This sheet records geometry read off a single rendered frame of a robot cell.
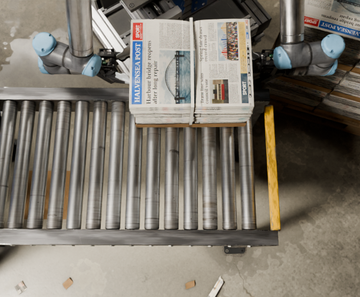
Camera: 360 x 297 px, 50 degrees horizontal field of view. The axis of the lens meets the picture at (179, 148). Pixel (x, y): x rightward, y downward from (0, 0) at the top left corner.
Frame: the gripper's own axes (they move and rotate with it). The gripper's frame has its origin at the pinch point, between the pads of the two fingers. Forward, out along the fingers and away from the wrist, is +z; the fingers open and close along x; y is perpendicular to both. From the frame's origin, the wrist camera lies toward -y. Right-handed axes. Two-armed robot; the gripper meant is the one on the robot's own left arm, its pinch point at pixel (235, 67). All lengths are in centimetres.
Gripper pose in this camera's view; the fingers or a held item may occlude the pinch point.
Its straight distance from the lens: 144.6
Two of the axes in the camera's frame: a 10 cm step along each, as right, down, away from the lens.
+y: 0.1, -2.5, -9.7
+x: 0.0, 9.7, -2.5
